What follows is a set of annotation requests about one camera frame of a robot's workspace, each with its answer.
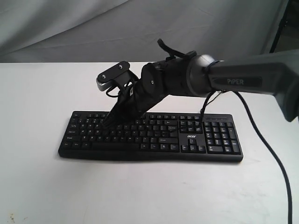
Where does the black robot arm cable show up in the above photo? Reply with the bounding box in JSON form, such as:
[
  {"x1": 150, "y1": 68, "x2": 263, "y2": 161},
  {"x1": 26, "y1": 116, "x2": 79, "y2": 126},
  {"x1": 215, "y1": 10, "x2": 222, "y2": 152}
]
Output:
[{"x1": 157, "y1": 39, "x2": 293, "y2": 224}]

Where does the dark metal frame post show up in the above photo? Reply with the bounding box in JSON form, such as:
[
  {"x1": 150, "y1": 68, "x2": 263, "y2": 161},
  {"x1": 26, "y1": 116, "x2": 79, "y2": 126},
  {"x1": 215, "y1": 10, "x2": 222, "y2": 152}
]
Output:
[{"x1": 264, "y1": 0, "x2": 299, "y2": 53}]

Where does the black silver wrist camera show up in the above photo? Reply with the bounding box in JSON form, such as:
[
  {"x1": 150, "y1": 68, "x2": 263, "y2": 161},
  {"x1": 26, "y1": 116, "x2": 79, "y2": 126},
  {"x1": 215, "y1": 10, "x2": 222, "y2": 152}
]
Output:
[{"x1": 96, "y1": 61, "x2": 139, "y2": 98}]

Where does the black keyboard usb cable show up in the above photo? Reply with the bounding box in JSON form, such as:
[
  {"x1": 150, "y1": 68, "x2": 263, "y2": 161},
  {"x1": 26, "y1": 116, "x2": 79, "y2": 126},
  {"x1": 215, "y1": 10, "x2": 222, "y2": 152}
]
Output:
[{"x1": 199, "y1": 90, "x2": 225, "y2": 114}]

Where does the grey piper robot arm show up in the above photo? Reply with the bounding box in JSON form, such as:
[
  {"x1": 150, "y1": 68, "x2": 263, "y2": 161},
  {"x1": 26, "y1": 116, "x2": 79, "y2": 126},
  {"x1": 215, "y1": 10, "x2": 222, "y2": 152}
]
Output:
[{"x1": 96, "y1": 50, "x2": 299, "y2": 127}]

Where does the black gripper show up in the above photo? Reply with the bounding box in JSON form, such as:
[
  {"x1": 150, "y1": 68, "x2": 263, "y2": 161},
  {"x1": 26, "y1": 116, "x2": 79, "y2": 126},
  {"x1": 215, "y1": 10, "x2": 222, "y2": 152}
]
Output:
[{"x1": 102, "y1": 80, "x2": 171, "y2": 128}]

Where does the grey backdrop cloth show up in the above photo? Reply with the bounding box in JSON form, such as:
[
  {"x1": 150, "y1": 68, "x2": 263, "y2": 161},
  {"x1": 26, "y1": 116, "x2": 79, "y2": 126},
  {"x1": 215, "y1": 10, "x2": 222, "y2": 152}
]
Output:
[{"x1": 0, "y1": 0, "x2": 287, "y2": 63}]

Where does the black acer keyboard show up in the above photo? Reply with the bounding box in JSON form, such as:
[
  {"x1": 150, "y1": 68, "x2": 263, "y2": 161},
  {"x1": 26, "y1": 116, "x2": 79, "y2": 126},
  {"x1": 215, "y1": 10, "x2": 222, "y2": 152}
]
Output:
[{"x1": 58, "y1": 111, "x2": 243, "y2": 162}]

